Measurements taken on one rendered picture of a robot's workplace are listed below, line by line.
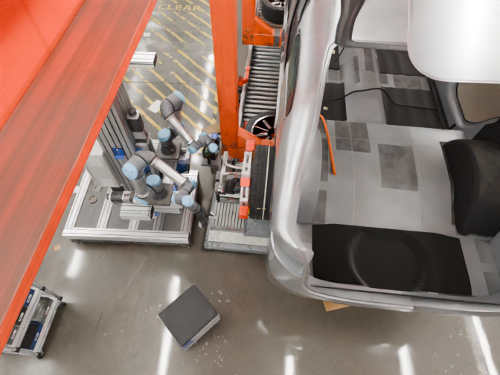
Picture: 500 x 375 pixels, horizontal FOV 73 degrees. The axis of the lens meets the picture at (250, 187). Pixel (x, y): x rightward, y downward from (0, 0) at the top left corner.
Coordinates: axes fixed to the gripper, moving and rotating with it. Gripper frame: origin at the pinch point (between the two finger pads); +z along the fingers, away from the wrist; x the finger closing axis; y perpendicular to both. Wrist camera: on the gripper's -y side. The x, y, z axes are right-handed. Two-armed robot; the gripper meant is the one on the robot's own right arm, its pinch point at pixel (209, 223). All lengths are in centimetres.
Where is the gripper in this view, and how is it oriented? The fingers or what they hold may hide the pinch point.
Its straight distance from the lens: 263.3
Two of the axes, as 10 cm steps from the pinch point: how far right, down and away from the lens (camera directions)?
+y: -3.3, -7.1, 6.3
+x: -8.7, 4.8, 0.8
